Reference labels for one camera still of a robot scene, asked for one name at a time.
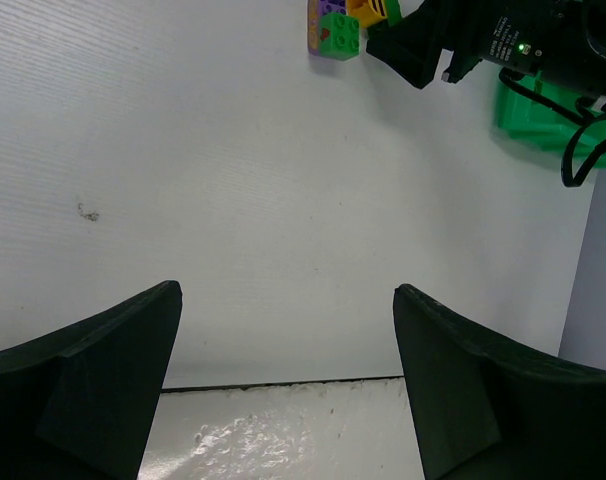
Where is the green square lego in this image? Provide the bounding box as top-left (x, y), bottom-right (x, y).
top-left (307, 0), bottom-right (361, 61)

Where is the yellow striped slope lego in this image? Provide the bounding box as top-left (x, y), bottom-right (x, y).
top-left (345, 0), bottom-right (388, 28)

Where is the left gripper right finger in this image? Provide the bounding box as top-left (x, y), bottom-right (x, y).
top-left (393, 284), bottom-right (606, 479)

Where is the green four-compartment tray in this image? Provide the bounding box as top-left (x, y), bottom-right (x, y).
top-left (495, 77), bottom-right (606, 169)

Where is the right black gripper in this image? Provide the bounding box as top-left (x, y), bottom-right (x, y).
top-left (366, 1), bottom-right (606, 98)

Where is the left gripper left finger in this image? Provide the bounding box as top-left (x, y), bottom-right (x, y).
top-left (0, 280), bottom-right (182, 479)

